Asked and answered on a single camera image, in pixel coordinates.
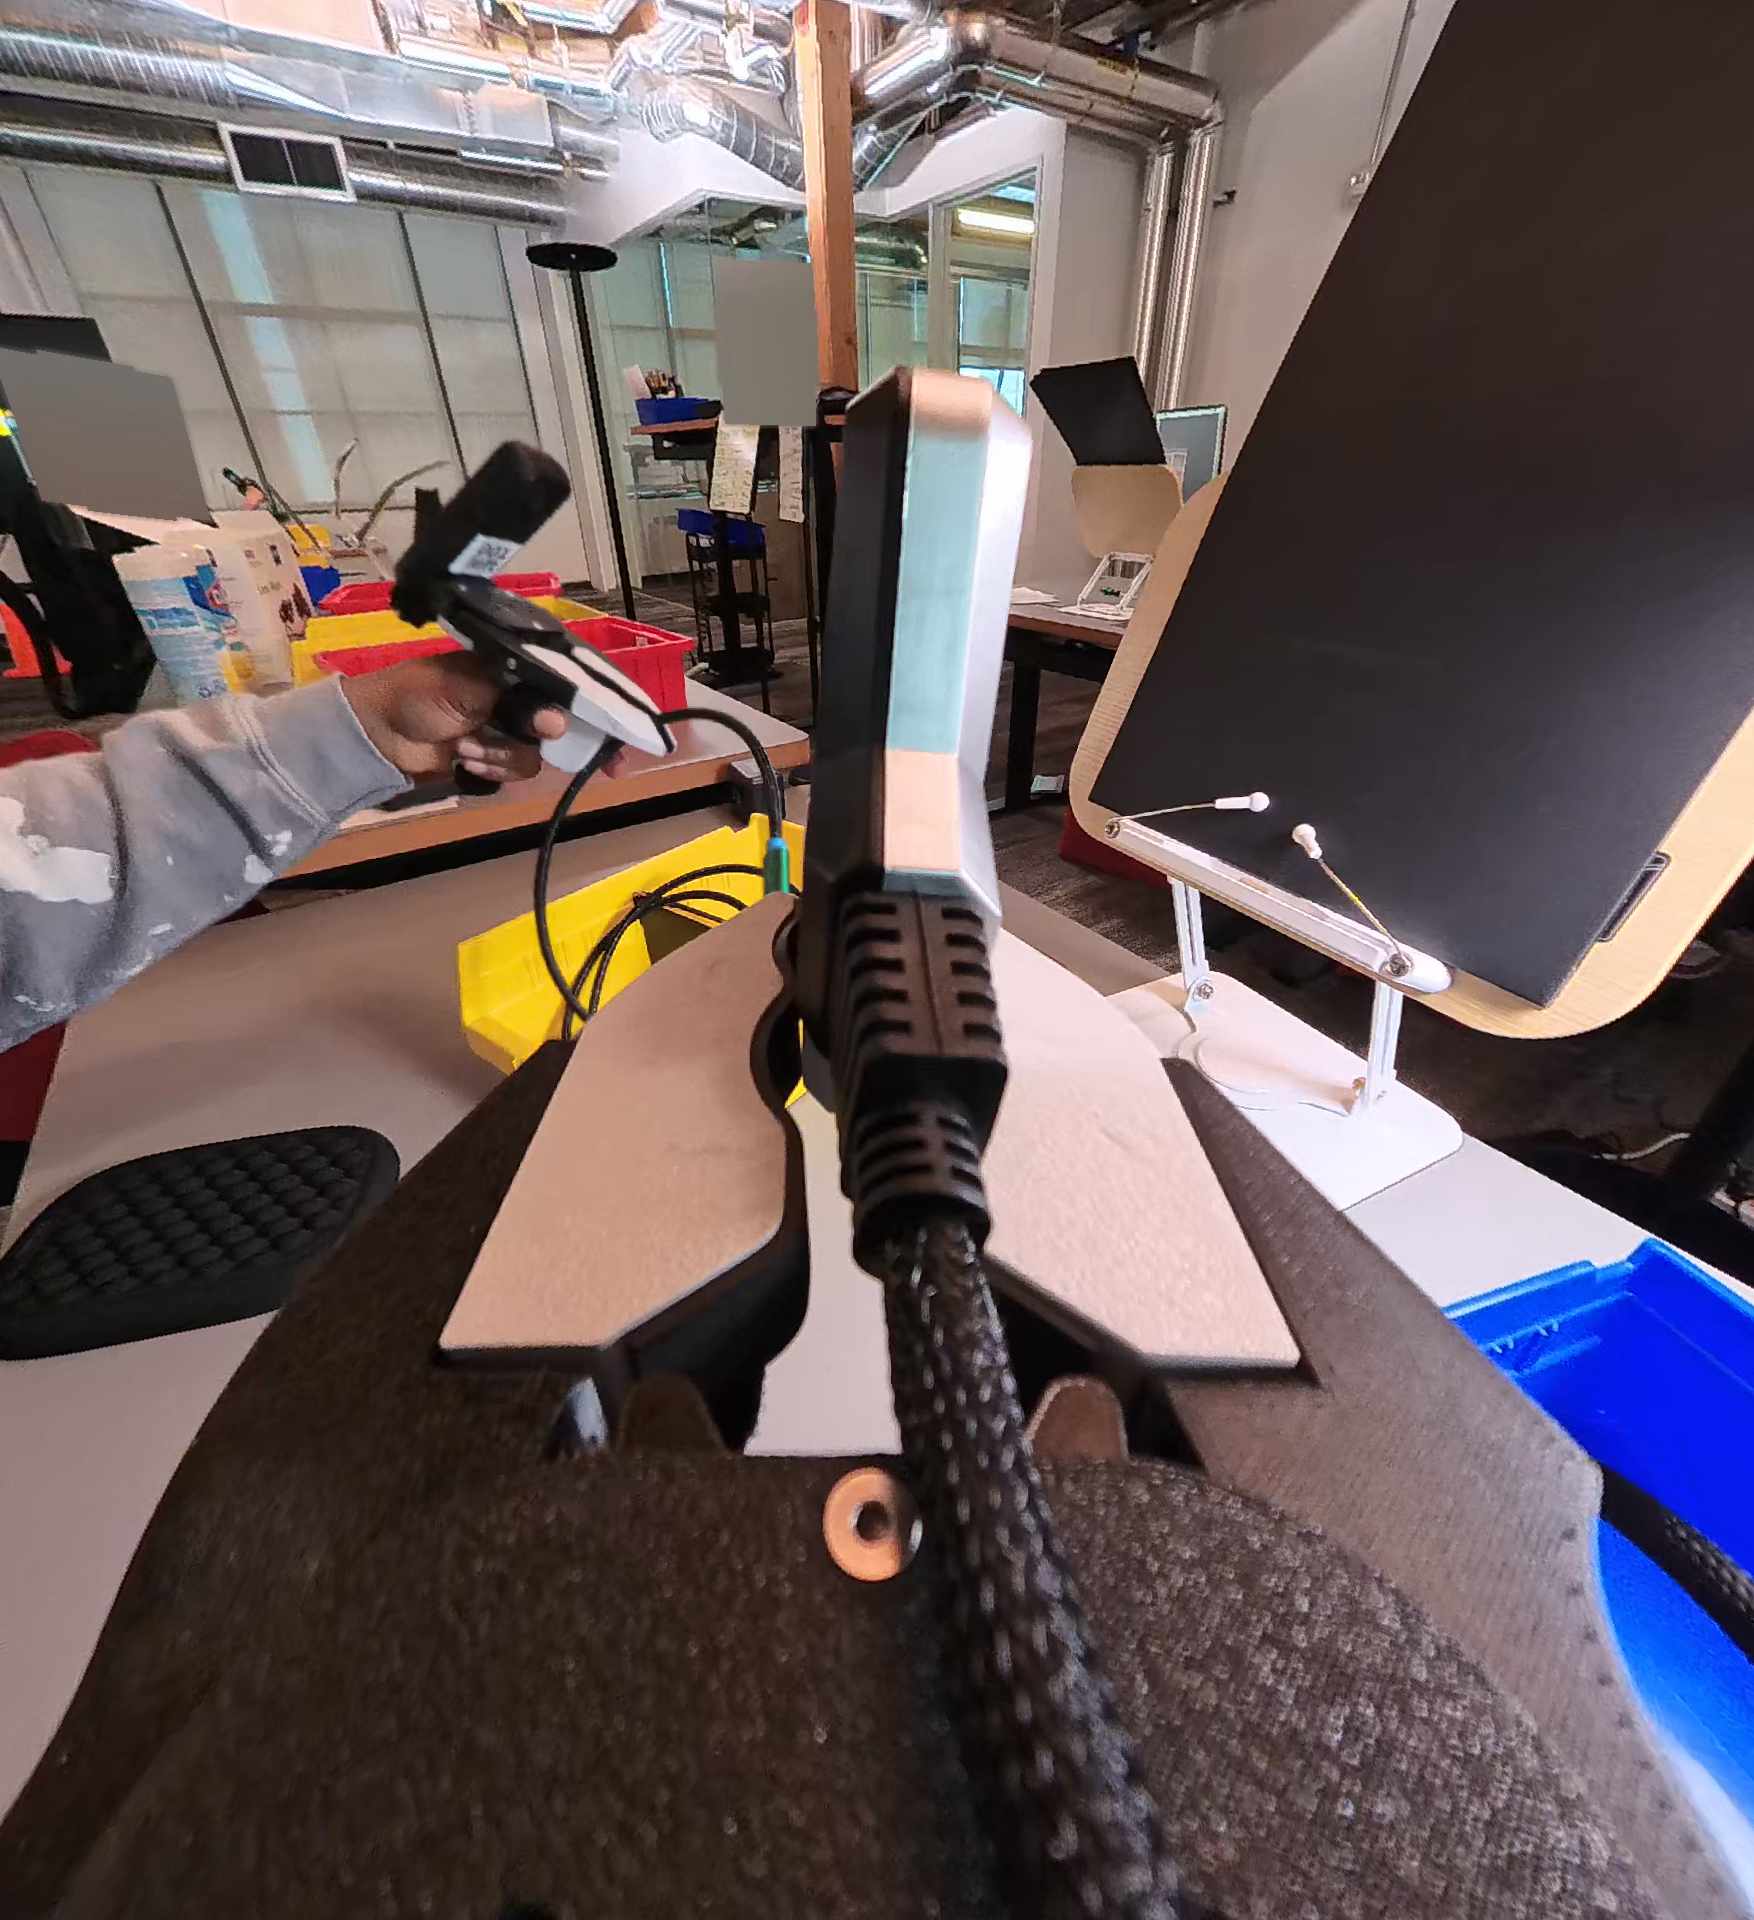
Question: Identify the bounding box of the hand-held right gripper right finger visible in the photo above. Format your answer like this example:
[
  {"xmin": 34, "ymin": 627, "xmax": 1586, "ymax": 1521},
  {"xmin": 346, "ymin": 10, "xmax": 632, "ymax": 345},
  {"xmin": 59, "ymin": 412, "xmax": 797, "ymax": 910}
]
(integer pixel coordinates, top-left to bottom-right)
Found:
[{"xmin": 973, "ymin": 930, "xmax": 1302, "ymax": 1373}]

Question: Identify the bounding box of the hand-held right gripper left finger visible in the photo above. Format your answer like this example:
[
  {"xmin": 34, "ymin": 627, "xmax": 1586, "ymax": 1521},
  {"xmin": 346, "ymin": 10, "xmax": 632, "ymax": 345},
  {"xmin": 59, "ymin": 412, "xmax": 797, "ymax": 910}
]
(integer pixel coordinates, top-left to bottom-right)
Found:
[{"xmin": 437, "ymin": 896, "xmax": 815, "ymax": 1369}]

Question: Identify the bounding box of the yellow plastic bin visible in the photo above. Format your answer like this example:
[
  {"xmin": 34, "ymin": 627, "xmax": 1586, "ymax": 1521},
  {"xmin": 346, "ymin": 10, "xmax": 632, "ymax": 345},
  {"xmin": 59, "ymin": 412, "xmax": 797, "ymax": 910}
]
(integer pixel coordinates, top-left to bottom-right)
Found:
[{"xmin": 457, "ymin": 811, "xmax": 815, "ymax": 1077}]

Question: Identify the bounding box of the black braided hdmi cable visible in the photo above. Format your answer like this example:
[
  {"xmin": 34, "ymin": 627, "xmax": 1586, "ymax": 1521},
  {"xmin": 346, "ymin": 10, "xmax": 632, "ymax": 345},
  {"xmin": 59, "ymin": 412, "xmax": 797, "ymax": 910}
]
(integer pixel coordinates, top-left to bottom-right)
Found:
[{"xmin": 532, "ymin": 705, "xmax": 807, "ymax": 1046}]

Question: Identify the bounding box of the black hub cable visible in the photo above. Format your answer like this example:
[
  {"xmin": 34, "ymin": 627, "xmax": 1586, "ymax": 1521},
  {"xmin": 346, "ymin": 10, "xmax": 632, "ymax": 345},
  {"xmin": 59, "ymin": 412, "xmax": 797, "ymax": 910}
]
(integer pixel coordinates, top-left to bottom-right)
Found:
[{"xmin": 790, "ymin": 885, "xmax": 1754, "ymax": 1920}]

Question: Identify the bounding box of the blue plastic bin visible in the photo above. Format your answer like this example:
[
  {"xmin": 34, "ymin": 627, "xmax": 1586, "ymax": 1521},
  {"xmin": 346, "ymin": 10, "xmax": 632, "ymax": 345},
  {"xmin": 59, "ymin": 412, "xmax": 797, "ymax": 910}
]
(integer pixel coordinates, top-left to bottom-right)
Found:
[{"xmin": 1444, "ymin": 1236, "xmax": 1754, "ymax": 1920}]

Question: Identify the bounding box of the person's left forearm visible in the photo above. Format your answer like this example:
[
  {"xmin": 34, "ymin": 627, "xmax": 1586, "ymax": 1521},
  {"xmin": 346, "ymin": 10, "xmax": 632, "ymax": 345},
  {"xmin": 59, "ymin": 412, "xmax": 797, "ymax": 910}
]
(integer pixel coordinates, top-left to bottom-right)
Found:
[{"xmin": 0, "ymin": 675, "xmax": 412, "ymax": 1085}]

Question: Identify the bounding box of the person's left hand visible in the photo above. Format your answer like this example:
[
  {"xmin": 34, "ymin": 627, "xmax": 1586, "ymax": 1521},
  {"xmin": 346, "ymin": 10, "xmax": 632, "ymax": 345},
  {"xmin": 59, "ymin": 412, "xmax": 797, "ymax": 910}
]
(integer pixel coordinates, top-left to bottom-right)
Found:
[{"xmin": 340, "ymin": 650, "xmax": 548, "ymax": 797}]

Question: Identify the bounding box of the red plastic bin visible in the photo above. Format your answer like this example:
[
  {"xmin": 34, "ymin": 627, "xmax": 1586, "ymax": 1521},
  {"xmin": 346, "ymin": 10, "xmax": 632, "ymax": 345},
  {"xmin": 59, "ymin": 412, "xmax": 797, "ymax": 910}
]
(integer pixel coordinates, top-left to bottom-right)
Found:
[
  {"xmin": 319, "ymin": 570, "xmax": 567, "ymax": 620},
  {"xmin": 562, "ymin": 611, "xmax": 699, "ymax": 716}
]

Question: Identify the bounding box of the wood edged grey table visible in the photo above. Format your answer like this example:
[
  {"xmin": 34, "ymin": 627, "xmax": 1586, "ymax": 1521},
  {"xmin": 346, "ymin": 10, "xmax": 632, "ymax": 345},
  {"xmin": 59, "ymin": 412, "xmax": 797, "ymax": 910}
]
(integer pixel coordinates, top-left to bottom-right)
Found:
[{"xmin": 275, "ymin": 682, "xmax": 815, "ymax": 887}]

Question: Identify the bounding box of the black shelf cart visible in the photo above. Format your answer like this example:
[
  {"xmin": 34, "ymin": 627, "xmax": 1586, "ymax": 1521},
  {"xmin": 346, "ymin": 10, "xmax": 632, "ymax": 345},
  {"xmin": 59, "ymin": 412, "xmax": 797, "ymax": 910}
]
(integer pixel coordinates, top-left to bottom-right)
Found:
[{"xmin": 673, "ymin": 507, "xmax": 783, "ymax": 690}]

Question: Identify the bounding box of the small yellow bin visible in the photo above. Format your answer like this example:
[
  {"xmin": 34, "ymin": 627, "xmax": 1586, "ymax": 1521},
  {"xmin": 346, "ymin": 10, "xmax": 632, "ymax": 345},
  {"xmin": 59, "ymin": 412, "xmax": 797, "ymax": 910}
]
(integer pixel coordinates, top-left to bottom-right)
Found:
[{"xmin": 223, "ymin": 594, "xmax": 612, "ymax": 692}]

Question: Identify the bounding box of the white board stand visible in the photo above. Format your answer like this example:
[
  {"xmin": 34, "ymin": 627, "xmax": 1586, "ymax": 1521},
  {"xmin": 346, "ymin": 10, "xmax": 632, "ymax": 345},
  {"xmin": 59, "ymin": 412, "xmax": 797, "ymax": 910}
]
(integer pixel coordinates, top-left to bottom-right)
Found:
[{"xmin": 1107, "ymin": 793, "xmax": 1468, "ymax": 1215}]

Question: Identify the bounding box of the white printed package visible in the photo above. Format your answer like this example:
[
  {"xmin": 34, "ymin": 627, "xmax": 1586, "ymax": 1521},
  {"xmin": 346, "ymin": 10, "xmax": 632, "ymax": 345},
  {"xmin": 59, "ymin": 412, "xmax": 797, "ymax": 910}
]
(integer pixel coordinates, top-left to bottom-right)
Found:
[{"xmin": 162, "ymin": 510, "xmax": 319, "ymax": 692}]

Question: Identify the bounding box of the black floor lamp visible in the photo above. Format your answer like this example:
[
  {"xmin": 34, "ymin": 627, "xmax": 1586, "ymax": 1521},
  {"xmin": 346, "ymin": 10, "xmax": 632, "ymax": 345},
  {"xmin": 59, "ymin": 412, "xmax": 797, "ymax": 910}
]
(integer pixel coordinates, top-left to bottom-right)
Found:
[{"xmin": 524, "ymin": 241, "xmax": 641, "ymax": 624}]

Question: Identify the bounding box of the red storage crate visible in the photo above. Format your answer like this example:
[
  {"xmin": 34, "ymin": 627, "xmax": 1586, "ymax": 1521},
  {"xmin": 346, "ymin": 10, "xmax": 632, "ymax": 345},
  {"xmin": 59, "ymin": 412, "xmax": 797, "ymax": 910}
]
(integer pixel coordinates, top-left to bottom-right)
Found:
[{"xmin": 1060, "ymin": 807, "xmax": 1170, "ymax": 880}]

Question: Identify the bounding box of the white wipes canister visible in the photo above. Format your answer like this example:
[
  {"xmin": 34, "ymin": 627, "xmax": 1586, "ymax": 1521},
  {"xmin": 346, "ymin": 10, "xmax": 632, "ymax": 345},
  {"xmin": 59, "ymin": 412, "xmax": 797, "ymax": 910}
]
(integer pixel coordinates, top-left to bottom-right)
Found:
[{"xmin": 112, "ymin": 543, "xmax": 238, "ymax": 707}]

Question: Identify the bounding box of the metal air vent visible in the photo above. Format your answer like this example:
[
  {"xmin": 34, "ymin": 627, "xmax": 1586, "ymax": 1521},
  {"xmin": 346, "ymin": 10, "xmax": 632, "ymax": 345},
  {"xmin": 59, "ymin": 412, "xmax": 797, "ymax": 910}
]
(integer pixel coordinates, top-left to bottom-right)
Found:
[{"xmin": 219, "ymin": 124, "xmax": 359, "ymax": 203}]

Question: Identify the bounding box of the black wrist rest pad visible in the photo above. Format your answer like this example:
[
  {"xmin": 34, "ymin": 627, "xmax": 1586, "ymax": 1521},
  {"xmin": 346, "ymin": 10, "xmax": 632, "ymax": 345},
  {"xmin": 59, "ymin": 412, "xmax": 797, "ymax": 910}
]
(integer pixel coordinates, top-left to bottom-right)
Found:
[{"xmin": 0, "ymin": 1126, "xmax": 403, "ymax": 1363}]

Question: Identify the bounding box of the wood top office desk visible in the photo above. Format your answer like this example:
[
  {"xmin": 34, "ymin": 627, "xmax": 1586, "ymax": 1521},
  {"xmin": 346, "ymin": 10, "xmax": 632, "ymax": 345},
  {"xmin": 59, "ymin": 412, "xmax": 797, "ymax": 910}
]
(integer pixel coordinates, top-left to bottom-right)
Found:
[{"xmin": 999, "ymin": 597, "xmax": 1130, "ymax": 814}]

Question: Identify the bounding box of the small black tilted board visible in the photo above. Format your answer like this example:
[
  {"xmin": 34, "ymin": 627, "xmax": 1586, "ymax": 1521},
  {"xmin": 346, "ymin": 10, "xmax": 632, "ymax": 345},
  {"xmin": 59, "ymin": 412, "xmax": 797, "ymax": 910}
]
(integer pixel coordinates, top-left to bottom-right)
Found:
[{"xmin": 1026, "ymin": 357, "xmax": 1234, "ymax": 624}]

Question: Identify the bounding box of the large black wood-rimmed board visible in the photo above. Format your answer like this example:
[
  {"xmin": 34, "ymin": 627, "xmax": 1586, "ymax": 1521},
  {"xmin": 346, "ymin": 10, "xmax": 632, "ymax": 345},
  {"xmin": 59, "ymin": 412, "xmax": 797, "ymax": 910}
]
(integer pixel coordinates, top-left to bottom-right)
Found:
[{"xmin": 1069, "ymin": 0, "xmax": 1754, "ymax": 1044}]

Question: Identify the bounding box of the wooden post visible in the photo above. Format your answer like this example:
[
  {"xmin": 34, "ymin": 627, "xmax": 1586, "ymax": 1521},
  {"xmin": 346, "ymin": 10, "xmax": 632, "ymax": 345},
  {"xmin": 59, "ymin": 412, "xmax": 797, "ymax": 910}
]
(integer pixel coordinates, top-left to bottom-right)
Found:
[{"xmin": 793, "ymin": 0, "xmax": 864, "ymax": 395}]

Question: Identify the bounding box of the silver air duct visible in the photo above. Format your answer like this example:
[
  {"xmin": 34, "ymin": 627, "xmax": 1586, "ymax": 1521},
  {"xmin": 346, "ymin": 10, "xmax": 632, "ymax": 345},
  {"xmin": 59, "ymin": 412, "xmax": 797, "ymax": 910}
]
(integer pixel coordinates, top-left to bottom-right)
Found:
[{"xmin": 0, "ymin": 0, "xmax": 625, "ymax": 227}]

